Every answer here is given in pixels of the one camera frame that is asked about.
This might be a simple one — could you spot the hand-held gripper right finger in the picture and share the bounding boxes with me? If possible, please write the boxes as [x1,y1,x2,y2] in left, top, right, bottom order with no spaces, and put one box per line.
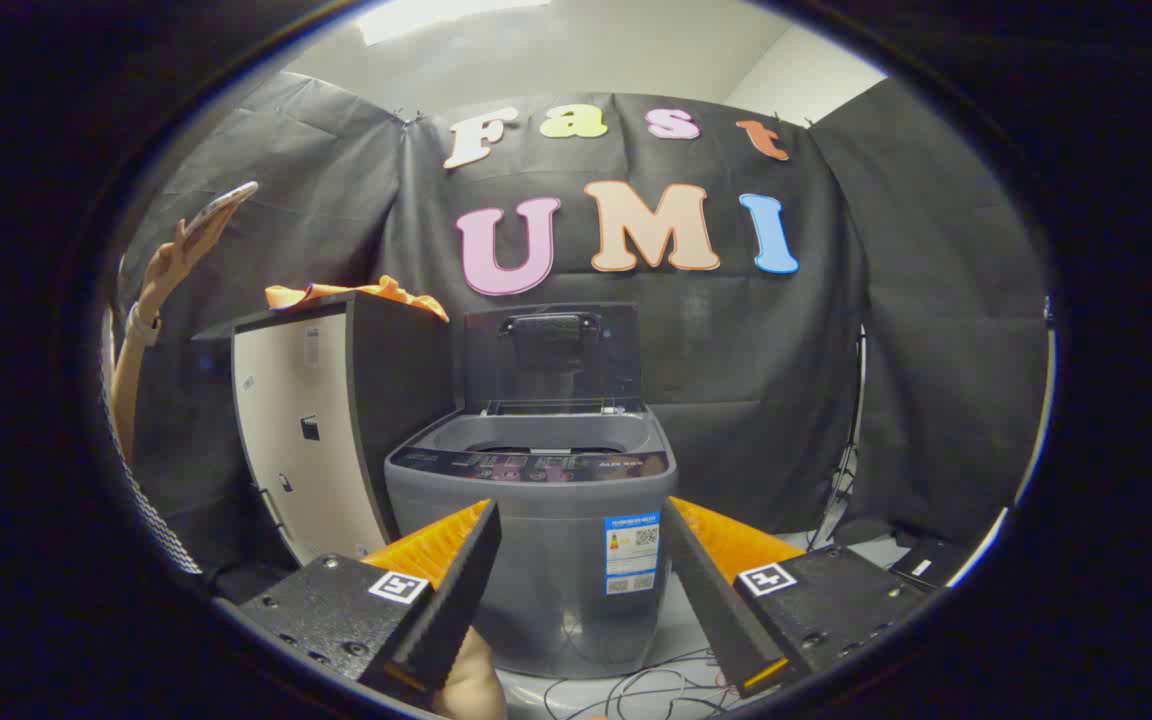
[661,495,937,699]

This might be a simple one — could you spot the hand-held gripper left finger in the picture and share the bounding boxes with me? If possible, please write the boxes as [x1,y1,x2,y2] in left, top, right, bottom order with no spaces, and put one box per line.
[236,498,503,703]

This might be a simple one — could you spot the grey washing machine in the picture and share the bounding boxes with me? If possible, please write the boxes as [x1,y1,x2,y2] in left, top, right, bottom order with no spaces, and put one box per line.
[384,400,679,681]

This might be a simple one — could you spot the orange shirt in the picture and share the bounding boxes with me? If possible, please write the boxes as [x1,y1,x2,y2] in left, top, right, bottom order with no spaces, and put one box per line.
[264,275,450,323]

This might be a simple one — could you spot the white smartphone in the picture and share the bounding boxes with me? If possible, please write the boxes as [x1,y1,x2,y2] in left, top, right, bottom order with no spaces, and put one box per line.
[183,181,260,239]

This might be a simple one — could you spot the metal light stand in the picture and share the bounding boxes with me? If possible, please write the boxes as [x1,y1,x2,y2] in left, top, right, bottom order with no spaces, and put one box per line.
[804,325,869,551]

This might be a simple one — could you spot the dark cabinet with beige door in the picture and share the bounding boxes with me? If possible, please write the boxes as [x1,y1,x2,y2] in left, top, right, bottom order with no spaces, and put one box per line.
[191,290,457,567]

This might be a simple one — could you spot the black floor box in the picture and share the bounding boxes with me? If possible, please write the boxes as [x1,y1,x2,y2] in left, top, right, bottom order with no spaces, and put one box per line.
[886,535,967,591]

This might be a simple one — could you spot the black backdrop cloth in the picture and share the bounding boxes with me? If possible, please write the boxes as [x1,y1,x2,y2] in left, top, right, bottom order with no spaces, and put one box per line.
[111,70,1052,576]

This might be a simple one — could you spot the person's patterned clothing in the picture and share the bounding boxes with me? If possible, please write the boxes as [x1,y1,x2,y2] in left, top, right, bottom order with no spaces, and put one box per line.
[101,400,203,576]

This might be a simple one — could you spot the white wristwatch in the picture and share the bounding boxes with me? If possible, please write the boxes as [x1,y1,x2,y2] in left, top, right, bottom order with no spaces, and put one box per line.
[126,300,163,348]

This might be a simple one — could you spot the thin floor cables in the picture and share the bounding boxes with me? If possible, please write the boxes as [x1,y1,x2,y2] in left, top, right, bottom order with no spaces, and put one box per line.
[536,648,737,720]

